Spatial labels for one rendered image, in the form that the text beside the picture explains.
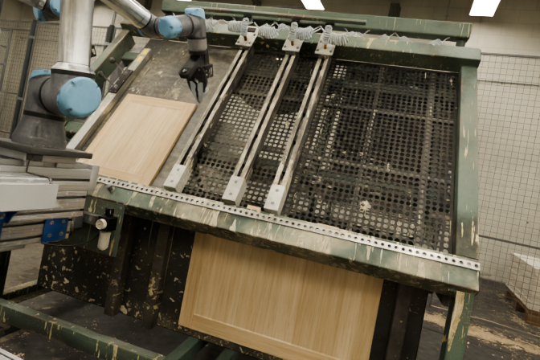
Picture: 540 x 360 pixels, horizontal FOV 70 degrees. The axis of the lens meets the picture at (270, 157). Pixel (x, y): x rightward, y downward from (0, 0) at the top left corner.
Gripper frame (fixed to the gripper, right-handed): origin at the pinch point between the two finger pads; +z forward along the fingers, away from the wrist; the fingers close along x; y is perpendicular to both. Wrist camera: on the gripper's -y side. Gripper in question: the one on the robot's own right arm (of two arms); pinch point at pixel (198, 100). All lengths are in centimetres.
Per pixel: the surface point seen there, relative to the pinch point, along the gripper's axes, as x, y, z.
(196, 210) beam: -3.8, -13.6, 44.8
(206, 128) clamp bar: 11.9, 22.5, 22.6
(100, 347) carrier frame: 29, -49, 106
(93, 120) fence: 77, 13, 25
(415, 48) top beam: -76, 98, -11
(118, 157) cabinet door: 51, 1, 37
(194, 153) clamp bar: 10.8, 9.0, 30.0
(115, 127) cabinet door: 65, 16, 28
